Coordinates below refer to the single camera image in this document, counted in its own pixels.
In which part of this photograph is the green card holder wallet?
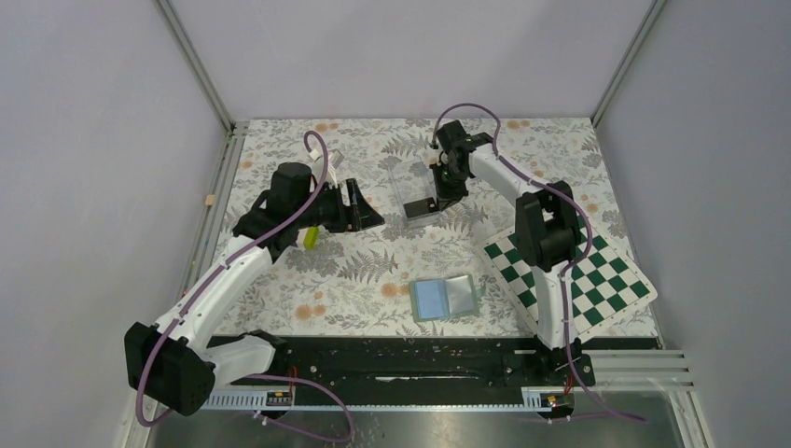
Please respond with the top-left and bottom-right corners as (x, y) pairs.
(409, 274), (480, 323)

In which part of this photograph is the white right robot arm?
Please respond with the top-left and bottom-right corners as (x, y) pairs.
(430, 120), (585, 387)

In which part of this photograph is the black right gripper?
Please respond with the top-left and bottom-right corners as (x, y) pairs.
(429, 161), (468, 213)

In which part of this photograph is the green white checkerboard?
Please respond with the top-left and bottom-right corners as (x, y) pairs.
(474, 219), (659, 343)

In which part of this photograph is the clear card box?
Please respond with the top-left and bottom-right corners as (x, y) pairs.
(388, 160), (440, 226)

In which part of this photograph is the aluminium frame rail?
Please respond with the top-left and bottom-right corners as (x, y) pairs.
(134, 120), (248, 448)

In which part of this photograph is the dark credit card stack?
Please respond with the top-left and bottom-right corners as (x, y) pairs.
(404, 197), (437, 219)

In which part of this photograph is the purple white green block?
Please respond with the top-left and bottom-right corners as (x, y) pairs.
(294, 227), (319, 250)

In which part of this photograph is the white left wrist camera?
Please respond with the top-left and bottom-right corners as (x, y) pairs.
(309, 149), (344, 188)

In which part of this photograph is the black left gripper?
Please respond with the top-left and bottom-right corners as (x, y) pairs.
(294, 178), (384, 233)

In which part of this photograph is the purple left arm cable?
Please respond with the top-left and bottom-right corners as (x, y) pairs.
(134, 130), (356, 444)

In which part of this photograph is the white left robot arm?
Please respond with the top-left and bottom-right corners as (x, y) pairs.
(124, 162), (385, 416)

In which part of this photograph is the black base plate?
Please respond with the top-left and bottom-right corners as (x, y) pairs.
(168, 330), (610, 406)

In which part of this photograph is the floral patterned table mat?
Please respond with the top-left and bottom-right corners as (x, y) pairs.
(218, 118), (631, 337)

